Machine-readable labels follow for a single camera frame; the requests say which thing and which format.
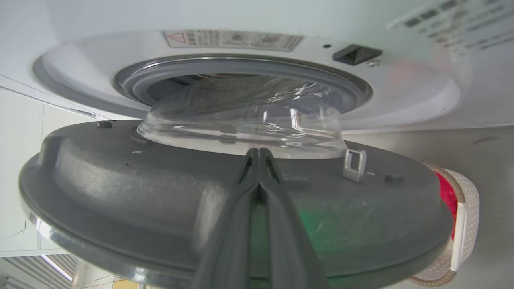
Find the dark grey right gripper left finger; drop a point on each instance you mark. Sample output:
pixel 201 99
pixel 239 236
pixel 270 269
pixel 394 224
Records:
pixel 225 241

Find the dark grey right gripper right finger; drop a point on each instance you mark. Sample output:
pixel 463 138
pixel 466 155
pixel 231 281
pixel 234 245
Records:
pixel 289 241

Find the grey round washing machine door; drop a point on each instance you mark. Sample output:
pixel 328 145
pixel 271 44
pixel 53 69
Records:
pixel 132 188

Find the grey rubber door gasket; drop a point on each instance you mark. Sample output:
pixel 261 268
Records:
pixel 241 66

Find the white front-load washing machine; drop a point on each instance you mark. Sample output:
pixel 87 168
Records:
pixel 401 92

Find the black door latch socket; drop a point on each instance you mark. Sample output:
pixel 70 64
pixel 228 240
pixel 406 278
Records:
pixel 356 53

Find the red garment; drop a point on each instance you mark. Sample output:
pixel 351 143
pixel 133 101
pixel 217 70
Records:
pixel 447 200

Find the white perforated laundry basket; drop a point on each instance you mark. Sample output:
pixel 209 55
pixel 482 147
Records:
pixel 466 216

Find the warning label sticker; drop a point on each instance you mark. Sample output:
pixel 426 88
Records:
pixel 233 39

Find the printed instruction label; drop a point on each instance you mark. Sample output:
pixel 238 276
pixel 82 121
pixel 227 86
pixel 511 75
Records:
pixel 453 24

